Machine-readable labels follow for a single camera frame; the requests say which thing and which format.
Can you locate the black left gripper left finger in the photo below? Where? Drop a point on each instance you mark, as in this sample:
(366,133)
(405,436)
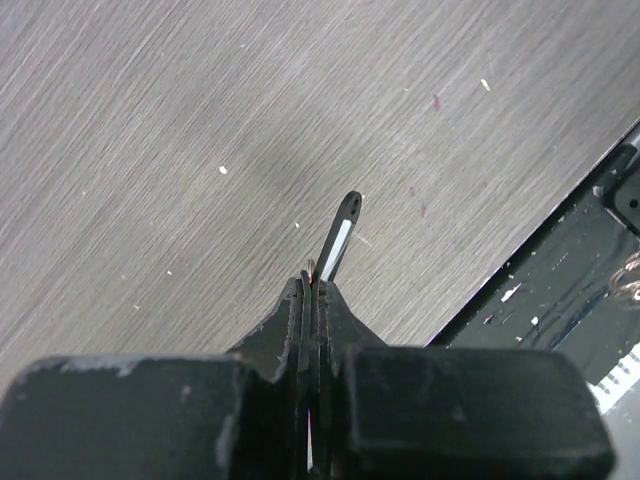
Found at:
(238,415)

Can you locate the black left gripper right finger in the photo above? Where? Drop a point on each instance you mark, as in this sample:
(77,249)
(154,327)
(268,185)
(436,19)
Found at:
(387,412)

